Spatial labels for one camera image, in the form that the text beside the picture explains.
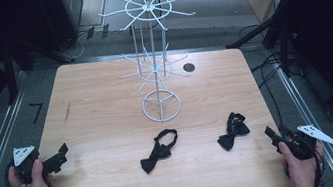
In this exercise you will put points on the black round table grommet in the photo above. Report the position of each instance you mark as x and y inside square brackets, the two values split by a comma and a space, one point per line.
[189, 67]

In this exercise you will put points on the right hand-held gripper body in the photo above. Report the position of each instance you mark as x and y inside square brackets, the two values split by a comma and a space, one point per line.
[302, 146]

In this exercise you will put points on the person's right hand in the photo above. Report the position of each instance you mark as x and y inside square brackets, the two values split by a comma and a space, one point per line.
[301, 170]

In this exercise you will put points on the dark cabinet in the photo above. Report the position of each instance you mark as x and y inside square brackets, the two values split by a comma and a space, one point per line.
[64, 15]

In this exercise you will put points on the black bow tie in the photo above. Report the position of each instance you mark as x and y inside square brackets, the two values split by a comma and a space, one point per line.
[158, 152]
[233, 135]

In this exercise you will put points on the black power adapter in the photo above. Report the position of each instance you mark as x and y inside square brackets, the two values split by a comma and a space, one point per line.
[90, 32]

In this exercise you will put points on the black stand leg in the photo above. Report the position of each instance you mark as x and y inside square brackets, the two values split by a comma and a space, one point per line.
[256, 33]

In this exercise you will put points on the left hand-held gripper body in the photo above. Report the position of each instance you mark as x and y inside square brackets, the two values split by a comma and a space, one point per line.
[23, 156]

